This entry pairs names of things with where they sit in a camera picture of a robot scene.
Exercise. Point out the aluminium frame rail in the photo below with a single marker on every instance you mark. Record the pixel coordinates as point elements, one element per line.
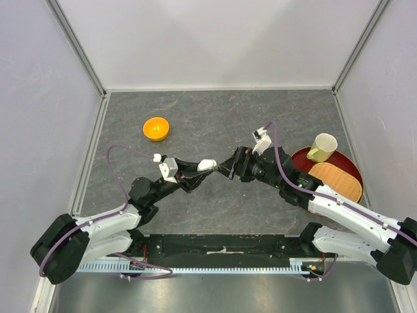
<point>73,40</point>

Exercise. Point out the light blue cable duct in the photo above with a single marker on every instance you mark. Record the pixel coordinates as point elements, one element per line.
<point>123,266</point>

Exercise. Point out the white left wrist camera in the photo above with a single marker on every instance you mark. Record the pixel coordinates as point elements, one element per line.
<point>169,169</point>

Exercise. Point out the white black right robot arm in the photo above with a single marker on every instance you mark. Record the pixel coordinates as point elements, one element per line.
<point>383,242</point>

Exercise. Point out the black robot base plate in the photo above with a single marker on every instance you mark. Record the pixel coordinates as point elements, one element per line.
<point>222,251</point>

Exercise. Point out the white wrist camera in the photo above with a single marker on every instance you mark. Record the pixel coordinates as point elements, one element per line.
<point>262,140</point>
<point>169,169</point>

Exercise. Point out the dark red round tray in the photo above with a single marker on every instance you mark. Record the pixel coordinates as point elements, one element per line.
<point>338,159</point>

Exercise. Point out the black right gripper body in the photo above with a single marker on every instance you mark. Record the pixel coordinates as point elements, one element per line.
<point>250,162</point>

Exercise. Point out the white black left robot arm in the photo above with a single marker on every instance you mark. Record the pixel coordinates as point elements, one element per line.
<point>70,242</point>

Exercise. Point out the woven bamboo basket tray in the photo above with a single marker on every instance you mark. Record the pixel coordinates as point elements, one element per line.
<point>342,182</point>

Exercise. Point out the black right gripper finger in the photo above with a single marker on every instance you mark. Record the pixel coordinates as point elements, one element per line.
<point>229,162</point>
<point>226,172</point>

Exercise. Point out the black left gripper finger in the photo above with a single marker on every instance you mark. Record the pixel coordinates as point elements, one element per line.
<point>193,180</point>
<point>188,167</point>

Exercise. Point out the pale yellow mug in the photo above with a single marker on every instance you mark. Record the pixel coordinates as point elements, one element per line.
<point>323,147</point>

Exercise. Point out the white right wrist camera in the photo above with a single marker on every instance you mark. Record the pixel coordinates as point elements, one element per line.
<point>262,140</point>

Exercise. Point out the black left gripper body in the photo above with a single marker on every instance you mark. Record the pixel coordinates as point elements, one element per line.
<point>182,180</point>

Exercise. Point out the orange plastic bowl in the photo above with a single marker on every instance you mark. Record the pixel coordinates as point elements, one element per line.
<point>156,128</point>

